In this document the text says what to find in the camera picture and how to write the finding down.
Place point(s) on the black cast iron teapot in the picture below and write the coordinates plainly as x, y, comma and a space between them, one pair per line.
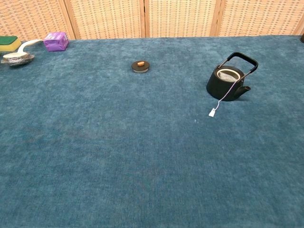
217, 89

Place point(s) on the black teapot lid wooden knob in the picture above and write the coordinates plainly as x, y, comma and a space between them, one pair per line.
140, 67

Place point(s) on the blue velvet tablecloth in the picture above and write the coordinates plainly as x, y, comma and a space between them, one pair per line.
118, 142

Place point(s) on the woven rattan folding screen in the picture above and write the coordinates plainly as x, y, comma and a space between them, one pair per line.
107, 19

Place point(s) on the purple paper-wrapped box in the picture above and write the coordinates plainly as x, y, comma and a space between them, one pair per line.
55, 44

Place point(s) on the white ceramic spoon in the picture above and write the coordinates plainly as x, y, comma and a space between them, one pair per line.
26, 44

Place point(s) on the yellow green sponge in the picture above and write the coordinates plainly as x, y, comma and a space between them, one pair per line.
8, 45

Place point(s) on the dark object at table edge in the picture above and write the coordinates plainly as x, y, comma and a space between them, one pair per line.
302, 39

